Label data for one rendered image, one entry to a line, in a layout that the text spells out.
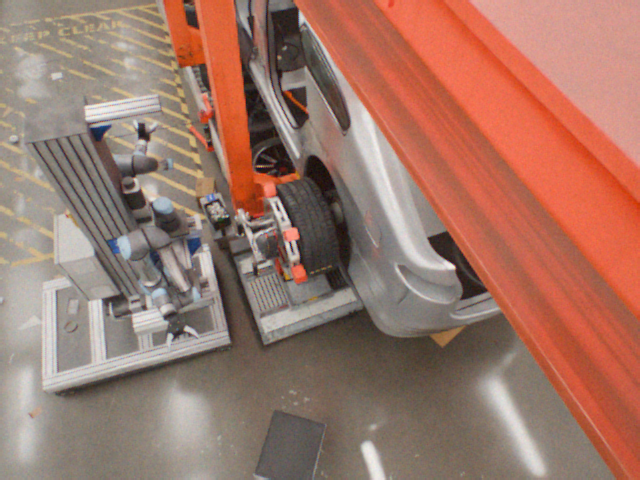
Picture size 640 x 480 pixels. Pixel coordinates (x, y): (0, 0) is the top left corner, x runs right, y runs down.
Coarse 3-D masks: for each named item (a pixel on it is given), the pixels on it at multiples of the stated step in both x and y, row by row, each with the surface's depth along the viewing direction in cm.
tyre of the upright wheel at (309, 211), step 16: (288, 192) 294; (304, 192) 294; (320, 192) 294; (288, 208) 290; (304, 208) 287; (320, 208) 289; (304, 224) 285; (320, 224) 287; (304, 240) 286; (320, 240) 288; (336, 240) 292; (304, 256) 290; (320, 256) 293; (336, 256) 298; (320, 272) 307
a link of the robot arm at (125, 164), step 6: (114, 156) 268; (120, 156) 268; (126, 156) 268; (132, 156) 268; (120, 162) 266; (126, 162) 266; (132, 162) 266; (120, 168) 267; (126, 168) 267; (132, 168) 267; (126, 174) 270; (132, 174) 272; (150, 204) 302
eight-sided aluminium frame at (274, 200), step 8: (264, 200) 315; (272, 200) 297; (264, 208) 326; (272, 208) 295; (280, 208) 294; (264, 216) 335; (272, 216) 334; (280, 224) 287; (288, 224) 287; (280, 248) 340; (288, 248) 289; (296, 248) 291; (280, 256) 333; (288, 256) 292; (296, 256) 292; (288, 264) 329; (296, 264) 299; (288, 272) 311
